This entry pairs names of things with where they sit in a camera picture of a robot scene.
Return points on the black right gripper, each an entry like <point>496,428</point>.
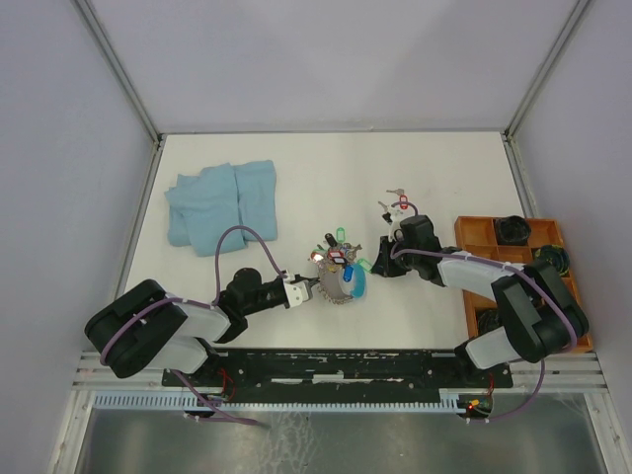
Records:
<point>383,266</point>

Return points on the metal key organizer blue handle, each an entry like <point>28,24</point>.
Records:
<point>330,274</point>

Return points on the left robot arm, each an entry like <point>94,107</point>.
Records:
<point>148,327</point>

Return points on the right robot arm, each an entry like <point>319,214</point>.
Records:
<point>539,315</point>

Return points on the blue key tag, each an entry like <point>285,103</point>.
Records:
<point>348,273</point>

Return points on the green key tag on organizer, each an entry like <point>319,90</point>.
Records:
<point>340,235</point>

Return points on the light blue folded cloth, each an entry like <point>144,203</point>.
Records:
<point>203,206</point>

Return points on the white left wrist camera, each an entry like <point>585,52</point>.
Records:
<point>297,290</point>

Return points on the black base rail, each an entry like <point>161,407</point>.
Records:
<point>427,369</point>

